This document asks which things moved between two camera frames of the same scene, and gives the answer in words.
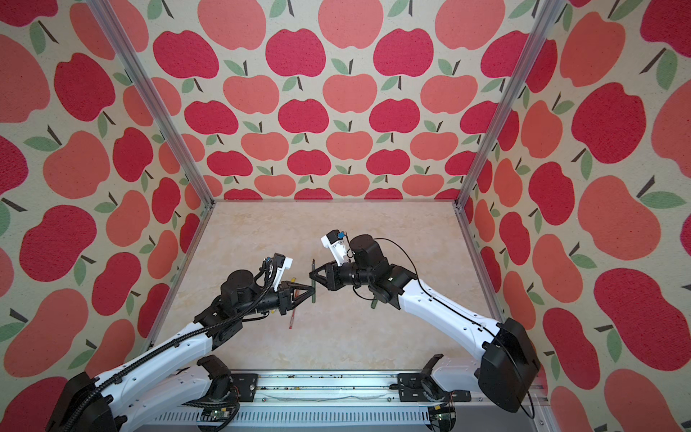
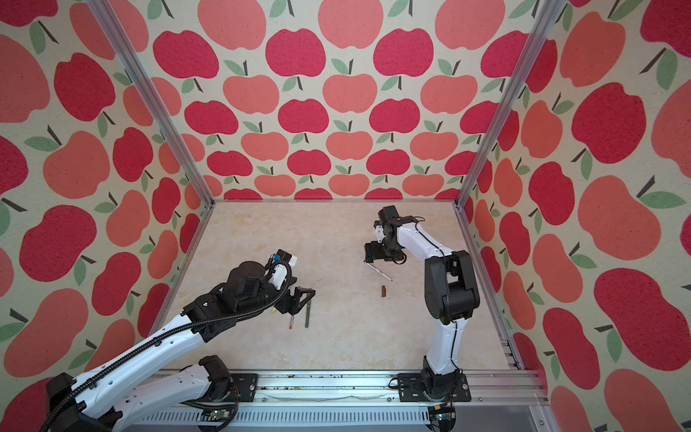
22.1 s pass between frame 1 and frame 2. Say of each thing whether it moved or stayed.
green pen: moved
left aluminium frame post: stayed
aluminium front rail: stayed
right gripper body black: moved
